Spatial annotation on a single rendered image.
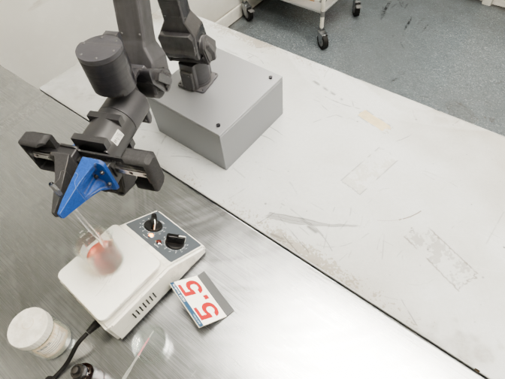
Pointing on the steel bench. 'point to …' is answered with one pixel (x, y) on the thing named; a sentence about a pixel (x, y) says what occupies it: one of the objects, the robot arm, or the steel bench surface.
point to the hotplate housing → (158, 280)
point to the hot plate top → (93, 295)
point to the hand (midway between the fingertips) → (72, 192)
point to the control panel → (163, 237)
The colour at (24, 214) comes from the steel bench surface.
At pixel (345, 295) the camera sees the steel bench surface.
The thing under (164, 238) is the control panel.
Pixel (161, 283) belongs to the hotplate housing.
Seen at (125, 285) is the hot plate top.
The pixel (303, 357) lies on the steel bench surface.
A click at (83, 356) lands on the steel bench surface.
